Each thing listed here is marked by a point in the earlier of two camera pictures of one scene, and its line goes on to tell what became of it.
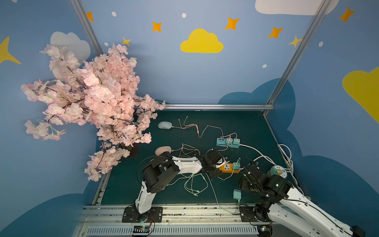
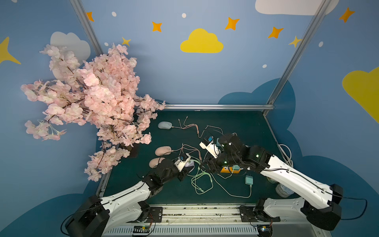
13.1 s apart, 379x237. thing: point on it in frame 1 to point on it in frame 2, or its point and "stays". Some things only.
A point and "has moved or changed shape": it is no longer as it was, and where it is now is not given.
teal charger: [237, 194] has moved or changed shape
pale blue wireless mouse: [165, 125] stays
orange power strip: [228, 168] stays
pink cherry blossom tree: [102, 94] stays
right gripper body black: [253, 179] to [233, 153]
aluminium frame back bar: [219, 106] stays
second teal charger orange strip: [237, 167] stays
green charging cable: [217, 201] to [228, 193]
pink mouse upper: [161, 149] stays
